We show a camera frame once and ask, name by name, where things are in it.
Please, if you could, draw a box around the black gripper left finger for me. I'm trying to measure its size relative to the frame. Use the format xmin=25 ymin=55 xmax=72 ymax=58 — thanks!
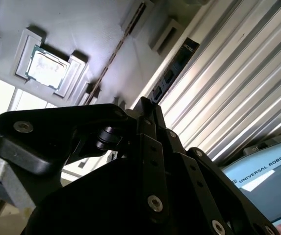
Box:
xmin=0 ymin=96 xmax=167 ymax=219

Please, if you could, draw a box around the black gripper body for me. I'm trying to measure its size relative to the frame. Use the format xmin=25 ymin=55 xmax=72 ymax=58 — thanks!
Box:
xmin=20 ymin=154 xmax=217 ymax=235

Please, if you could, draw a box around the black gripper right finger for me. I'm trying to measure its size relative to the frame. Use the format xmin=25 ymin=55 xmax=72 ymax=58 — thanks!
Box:
xmin=154 ymin=105 xmax=280 ymax=235

